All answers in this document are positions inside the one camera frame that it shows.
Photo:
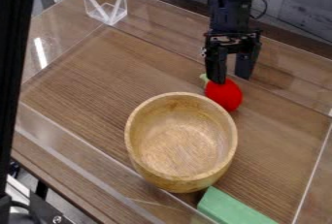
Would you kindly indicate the green block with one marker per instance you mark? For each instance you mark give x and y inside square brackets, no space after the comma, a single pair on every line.
[228,211]

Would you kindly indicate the black vertical pole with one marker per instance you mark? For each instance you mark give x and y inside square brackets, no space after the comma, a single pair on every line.
[15,18]

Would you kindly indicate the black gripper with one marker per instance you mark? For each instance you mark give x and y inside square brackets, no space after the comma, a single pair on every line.
[220,44]

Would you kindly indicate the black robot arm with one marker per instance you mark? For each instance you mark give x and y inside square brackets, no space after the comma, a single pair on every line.
[231,16]

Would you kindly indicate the wooden bowl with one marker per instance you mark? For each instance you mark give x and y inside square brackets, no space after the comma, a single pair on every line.
[181,140]

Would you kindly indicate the red felt fruit green leaf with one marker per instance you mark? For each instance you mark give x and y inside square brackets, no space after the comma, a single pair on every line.
[227,94]

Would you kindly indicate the black clamp with cable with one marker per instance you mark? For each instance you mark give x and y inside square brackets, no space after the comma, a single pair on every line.
[20,210]

